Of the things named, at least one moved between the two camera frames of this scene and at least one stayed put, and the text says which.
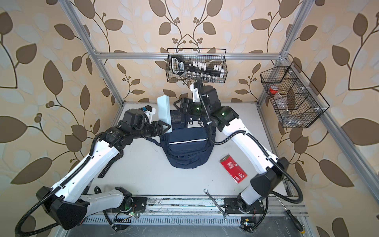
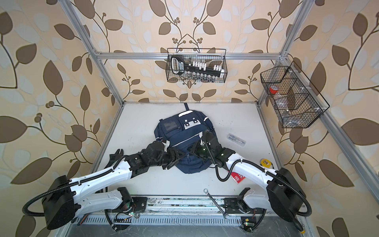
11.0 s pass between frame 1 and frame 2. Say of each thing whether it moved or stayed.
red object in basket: stayed
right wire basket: stayed
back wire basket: stayed
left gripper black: moved
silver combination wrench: stayed
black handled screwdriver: stayed
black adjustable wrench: stayed
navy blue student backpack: moved
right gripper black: moved
